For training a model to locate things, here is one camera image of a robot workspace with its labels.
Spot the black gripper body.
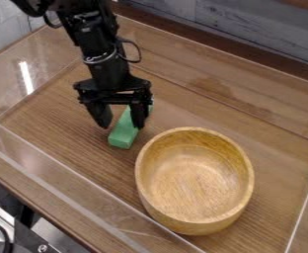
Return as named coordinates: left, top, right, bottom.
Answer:
left=74, top=53, right=154, bottom=107

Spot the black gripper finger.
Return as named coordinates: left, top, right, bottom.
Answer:
left=87, top=103, right=114, bottom=128
left=131, top=103, right=151, bottom=129

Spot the green rectangular block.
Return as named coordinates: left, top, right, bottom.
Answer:
left=108, top=108, right=140, bottom=149

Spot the brown wooden bowl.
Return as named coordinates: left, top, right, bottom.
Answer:
left=135, top=127, right=255, bottom=235

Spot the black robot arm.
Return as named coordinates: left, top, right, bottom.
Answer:
left=11, top=0, right=154, bottom=128

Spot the clear acrylic tray wall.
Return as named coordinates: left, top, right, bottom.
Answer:
left=0, top=14, right=308, bottom=253

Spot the black cable bottom left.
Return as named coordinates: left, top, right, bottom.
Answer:
left=0, top=220, right=15, bottom=253

